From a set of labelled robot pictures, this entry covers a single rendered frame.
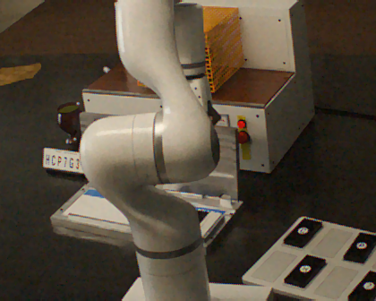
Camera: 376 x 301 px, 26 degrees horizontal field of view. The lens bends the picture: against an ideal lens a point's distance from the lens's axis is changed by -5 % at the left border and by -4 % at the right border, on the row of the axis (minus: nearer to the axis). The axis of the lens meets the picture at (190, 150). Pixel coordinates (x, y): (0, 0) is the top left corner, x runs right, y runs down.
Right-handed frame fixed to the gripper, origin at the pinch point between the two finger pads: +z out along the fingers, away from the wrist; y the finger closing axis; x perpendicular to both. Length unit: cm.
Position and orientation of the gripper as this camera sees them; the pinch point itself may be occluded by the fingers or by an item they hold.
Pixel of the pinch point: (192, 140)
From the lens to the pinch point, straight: 193.0
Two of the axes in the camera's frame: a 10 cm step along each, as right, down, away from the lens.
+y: 8.6, 1.1, -4.9
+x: 5.0, -3.0, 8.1
